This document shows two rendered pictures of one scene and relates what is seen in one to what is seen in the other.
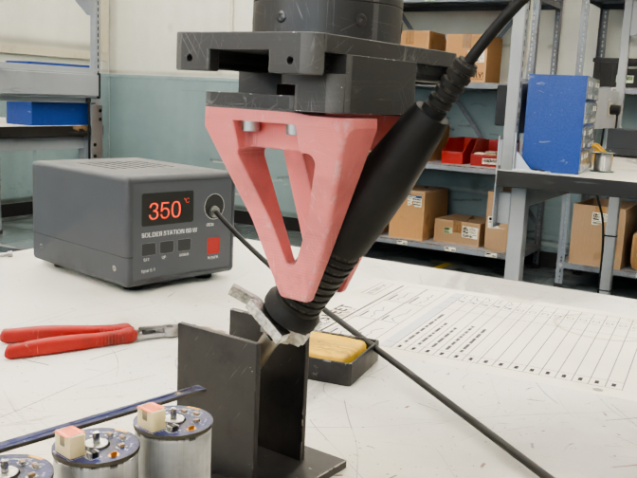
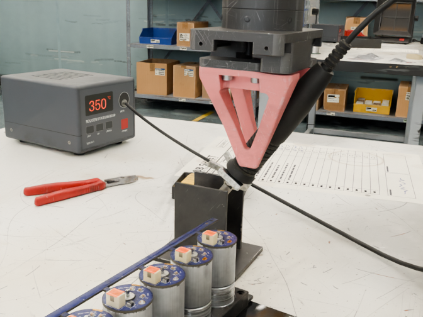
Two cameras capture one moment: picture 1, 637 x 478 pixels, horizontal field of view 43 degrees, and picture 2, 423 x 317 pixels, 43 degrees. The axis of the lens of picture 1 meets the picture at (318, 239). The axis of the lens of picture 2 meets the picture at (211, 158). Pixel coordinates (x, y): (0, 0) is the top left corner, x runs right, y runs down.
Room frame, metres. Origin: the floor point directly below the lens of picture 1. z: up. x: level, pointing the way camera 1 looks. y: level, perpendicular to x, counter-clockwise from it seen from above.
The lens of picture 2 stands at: (-0.05, 0.10, 0.95)
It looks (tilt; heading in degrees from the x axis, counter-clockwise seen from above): 16 degrees down; 350
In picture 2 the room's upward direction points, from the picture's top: 2 degrees clockwise
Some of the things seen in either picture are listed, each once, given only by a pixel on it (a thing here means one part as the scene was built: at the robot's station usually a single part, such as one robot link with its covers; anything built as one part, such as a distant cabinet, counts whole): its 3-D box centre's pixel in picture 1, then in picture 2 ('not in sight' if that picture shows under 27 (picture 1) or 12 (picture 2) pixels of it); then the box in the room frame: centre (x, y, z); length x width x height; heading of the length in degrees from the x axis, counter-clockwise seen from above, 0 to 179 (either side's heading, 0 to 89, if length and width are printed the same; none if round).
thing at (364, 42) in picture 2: not in sight; (359, 41); (2.58, -1.14, 0.77); 0.24 x 0.16 x 0.04; 167
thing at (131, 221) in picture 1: (133, 218); (70, 109); (0.73, 0.17, 0.80); 0.15 x 0.12 x 0.10; 48
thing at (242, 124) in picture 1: (321, 179); (258, 102); (0.33, 0.00, 0.88); 0.07 x 0.07 x 0.09; 54
